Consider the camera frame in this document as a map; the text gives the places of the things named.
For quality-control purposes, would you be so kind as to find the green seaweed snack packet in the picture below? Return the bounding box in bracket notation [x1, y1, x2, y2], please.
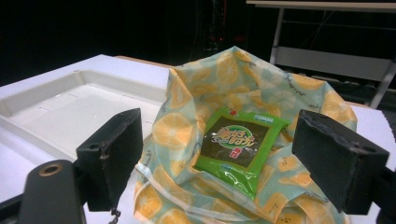
[194, 107, 291, 201]

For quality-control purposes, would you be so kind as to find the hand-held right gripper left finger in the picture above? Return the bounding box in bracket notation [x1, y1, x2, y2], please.
[76, 107, 144, 213]

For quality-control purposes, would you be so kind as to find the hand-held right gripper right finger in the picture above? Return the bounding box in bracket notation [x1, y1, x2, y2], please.
[291, 108, 390, 216]

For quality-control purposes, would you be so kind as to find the white plastic tray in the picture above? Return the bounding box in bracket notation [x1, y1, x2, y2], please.
[0, 69, 167, 162]

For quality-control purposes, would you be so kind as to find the lemon print fabric bag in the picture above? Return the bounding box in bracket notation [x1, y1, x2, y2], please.
[134, 46, 359, 224]

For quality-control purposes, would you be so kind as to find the dark equipment stand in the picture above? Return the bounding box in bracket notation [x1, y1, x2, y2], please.
[202, 0, 247, 57]

